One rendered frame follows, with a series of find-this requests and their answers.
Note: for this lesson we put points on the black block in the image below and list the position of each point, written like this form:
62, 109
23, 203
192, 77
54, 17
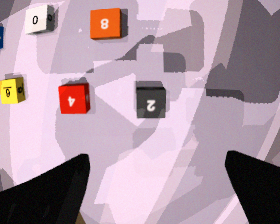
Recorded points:
150, 102

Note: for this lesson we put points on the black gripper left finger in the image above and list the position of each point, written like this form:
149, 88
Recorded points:
53, 197

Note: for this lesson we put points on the red block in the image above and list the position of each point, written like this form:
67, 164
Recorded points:
74, 98

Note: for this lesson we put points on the yellow digit block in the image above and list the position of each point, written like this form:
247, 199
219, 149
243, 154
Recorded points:
12, 90

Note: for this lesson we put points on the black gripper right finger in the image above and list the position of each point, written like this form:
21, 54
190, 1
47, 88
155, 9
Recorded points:
257, 185

